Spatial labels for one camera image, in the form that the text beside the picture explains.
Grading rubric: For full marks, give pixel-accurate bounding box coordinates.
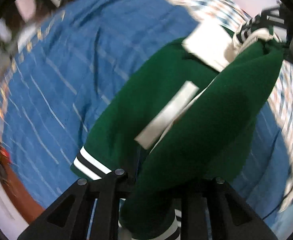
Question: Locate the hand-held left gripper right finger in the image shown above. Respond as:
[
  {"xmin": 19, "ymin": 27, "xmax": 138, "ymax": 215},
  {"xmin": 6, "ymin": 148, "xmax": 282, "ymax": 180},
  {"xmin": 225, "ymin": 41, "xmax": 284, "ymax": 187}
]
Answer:
[{"xmin": 181, "ymin": 176, "xmax": 279, "ymax": 240}]

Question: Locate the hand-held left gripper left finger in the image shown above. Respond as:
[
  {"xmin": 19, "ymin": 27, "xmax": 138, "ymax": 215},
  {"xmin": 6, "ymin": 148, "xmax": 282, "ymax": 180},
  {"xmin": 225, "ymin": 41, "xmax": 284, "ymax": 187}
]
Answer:
[{"xmin": 16, "ymin": 167, "xmax": 127, "ymax": 240}]

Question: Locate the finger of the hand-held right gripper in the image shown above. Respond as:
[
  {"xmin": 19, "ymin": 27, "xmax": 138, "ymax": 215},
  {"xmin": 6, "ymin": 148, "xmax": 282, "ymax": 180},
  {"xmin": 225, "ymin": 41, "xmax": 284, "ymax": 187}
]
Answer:
[{"xmin": 260, "ymin": 4, "xmax": 291, "ymax": 30}]

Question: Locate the green and cream varsity jacket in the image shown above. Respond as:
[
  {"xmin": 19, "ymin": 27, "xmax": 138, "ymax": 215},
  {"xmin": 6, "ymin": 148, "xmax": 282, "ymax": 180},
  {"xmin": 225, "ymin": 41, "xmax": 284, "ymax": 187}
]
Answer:
[{"xmin": 70, "ymin": 26, "xmax": 285, "ymax": 240}]

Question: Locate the blue striped checkered bed cover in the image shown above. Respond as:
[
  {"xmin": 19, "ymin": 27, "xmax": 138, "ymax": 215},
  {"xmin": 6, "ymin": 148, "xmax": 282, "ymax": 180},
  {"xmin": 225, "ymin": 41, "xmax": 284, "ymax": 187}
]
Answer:
[{"xmin": 0, "ymin": 0, "xmax": 293, "ymax": 232}]

